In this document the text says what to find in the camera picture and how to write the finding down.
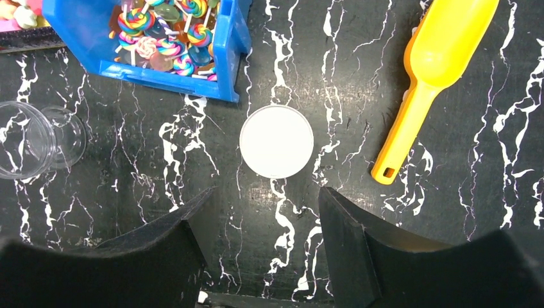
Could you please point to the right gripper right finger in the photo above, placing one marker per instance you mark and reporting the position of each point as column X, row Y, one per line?
column 373, row 263

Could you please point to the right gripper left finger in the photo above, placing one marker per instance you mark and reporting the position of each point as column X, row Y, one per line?
column 159, row 264

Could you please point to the blue bin of lollipops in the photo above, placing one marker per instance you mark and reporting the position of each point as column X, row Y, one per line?
column 193, row 47

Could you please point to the yellow plastic scoop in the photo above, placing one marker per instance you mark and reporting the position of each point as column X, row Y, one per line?
column 436, row 56

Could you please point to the tin tray of star candies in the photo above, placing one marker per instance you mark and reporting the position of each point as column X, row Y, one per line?
column 24, row 27

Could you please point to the white round jar lid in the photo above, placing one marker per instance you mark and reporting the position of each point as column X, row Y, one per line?
column 276, row 141

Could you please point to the clear plastic jar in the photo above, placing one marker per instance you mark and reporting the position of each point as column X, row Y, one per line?
column 37, row 141

